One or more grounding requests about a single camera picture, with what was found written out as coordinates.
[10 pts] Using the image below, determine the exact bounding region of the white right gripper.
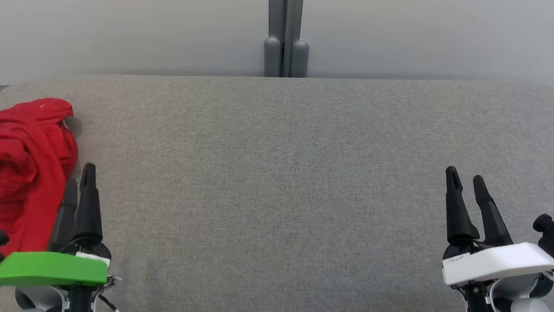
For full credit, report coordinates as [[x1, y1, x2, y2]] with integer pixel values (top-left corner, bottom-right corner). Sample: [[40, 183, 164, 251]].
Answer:
[[435, 166, 554, 295]]

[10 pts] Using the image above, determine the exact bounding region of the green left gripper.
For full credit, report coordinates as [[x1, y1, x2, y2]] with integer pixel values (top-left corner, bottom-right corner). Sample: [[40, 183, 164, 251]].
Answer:
[[0, 155, 120, 303]]

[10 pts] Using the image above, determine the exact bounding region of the grey partition post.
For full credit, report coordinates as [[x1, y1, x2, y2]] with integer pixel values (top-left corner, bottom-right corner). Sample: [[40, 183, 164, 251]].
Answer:
[[280, 0, 314, 80], [260, 0, 287, 78]]

